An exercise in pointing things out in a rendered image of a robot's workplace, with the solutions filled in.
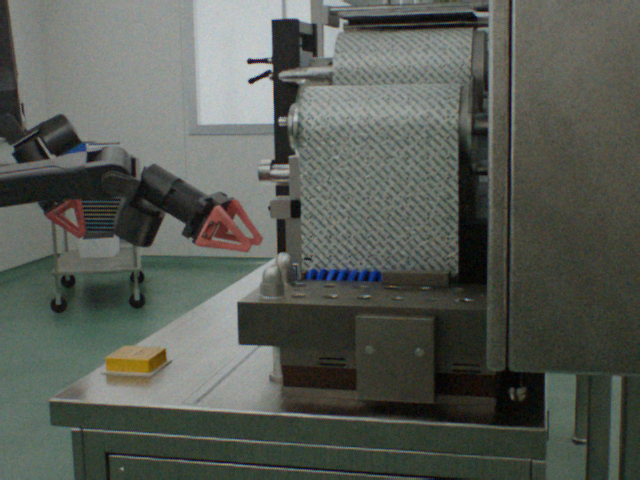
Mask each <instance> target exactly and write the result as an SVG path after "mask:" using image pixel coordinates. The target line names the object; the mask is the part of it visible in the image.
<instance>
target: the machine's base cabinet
mask: <svg viewBox="0 0 640 480"><path fill-rule="evenodd" d="M71 433H72V448H73V463H74V479H75V480H548V476H547V457H546V458H545V459H540V458H525V457H513V458H510V457H496V456H481V455H466V454H451V453H436V452H423V451H408V450H393V449H378V448H363V447H348V446H334V445H319V444H304V443H290V442H275V441H261V440H246V439H231V438H216V437H201V436H187V435H173V434H158V433H143V432H128V431H114V430H99V429H84V428H72V430H71Z"/></svg>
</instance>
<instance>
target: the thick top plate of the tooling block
mask: <svg viewBox="0 0 640 480"><path fill-rule="evenodd" d="M296 281H297V283H296V284H292V285H284V293H285V294H286V297H285V298H283V299H277V300H264V299H260V298H259V294H260V286H258V287H257V288H256V289H254V290H253V291H251V292H250V293H249V294H248V295H246V296H245V297H243V298H242V299H240V300H239V301H238V302H237V315H238V343H239V345H258V346H281V347H304V348H328V349H350V350H356V343H355V317H356V316H357V314H359V313H360V314H390V315H419V316H436V353H442V354H465V355H487V284H461V283H449V285H448V286H420V285H382V283H381V281H347V280H309V279H298V280H296Z"/></svg>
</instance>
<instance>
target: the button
mask: <svg viewBox="0 0 640 480"><path fill-rule="evenodd" d="M165 362H167V349H166V348H165V347H147V346H123V347H122V348H120V349H118V350H117V351H115V352H114V353H113V354H111V355H109V356H108V357H106V372H124V373H143V374H150V373H151V372H153V371H154V370H155V369H157V368H158V367H160V366H161V365H162V364H164V363H165Z"/></svg>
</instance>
